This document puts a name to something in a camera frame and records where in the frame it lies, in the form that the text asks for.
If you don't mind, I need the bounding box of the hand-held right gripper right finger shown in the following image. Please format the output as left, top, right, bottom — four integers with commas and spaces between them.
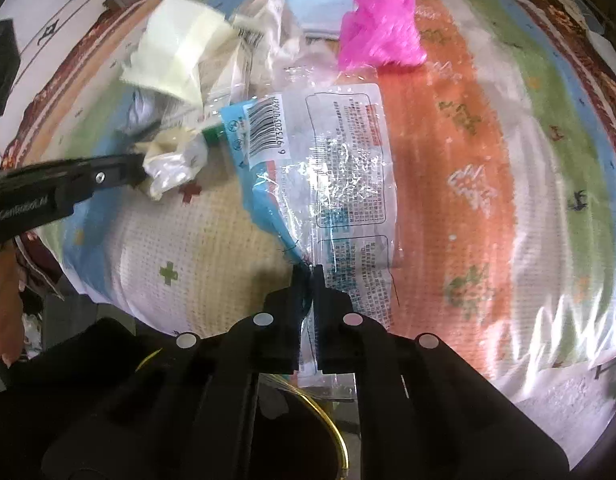
313, 265, 571, 480

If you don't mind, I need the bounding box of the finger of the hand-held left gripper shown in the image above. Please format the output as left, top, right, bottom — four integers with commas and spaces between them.
55, 151, 151, 213

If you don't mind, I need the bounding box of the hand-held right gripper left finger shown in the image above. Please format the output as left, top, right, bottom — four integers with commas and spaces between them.
40, 272, 313, 480

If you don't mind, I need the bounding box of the white wrapper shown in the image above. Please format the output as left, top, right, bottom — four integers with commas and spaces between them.
142, 127, 209, 202

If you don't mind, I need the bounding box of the black bin with gold rim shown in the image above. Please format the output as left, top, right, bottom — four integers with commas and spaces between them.
135, 347, 351, 480

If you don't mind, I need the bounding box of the clear blue printed plastic wrapper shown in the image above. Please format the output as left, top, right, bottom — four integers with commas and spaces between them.
220, 82, 401, 376

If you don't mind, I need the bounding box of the light blue face mask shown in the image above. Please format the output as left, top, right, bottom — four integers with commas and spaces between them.
284, 0, 356, 38

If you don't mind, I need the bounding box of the pink plastic bag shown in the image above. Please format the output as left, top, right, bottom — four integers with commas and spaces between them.
337, 0, 425, 72

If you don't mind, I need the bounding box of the crumpled silver foil wrapper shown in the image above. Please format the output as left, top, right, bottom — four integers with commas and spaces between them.
122, 87, 165, 137

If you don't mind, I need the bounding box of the person's bare foot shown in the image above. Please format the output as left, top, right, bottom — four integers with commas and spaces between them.
0, 247, 27, 367

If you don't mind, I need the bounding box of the cream paper packaging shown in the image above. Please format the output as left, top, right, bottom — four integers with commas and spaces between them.
119, 0, 235, 107

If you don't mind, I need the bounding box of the black box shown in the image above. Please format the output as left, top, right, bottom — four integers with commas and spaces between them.
0, 19, 21, 128

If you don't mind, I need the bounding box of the clear barcode plastic packet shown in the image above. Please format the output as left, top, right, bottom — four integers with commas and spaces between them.
198, 14, 271, 128

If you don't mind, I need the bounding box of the striped printed blanket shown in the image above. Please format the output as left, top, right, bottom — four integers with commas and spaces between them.
0, 0, 616, 411

